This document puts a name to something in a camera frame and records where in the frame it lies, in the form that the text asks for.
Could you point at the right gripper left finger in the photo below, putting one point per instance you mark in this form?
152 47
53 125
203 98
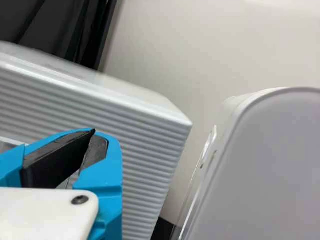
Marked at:
57 160

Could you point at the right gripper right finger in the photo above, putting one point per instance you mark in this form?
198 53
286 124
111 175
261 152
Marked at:
110 190

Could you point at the incubator door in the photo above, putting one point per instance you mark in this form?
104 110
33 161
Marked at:
140 155

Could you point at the white box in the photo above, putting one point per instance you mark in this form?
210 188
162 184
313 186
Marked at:
262 175

